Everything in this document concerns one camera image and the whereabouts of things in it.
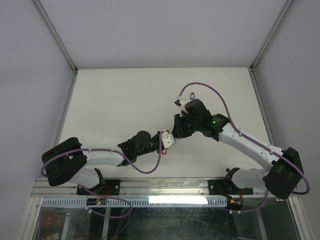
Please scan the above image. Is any white slotted cable duct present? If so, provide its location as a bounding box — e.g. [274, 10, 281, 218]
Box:
[42, 195, 228, 208]

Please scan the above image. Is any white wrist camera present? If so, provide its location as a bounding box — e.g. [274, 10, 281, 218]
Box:
[160, 130, 176, 150]
[174, 95, 189, 113]

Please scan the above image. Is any aluminium mounting rail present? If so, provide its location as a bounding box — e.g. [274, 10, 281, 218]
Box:
[31, 176, 300, 198]

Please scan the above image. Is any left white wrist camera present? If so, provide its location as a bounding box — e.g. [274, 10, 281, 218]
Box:
[160, 130, 176, 150]

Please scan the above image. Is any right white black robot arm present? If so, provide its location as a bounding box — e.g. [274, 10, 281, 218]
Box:
[171, 96, 303, 200]

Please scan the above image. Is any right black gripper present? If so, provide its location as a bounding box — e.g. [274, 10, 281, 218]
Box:
[171, 112, 201, 139]

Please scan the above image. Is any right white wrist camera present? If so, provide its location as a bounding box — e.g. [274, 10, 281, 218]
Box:
[174, 95, 189, 113]

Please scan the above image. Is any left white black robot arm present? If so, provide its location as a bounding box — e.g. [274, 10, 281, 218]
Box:
[40, 130, 166, 195]

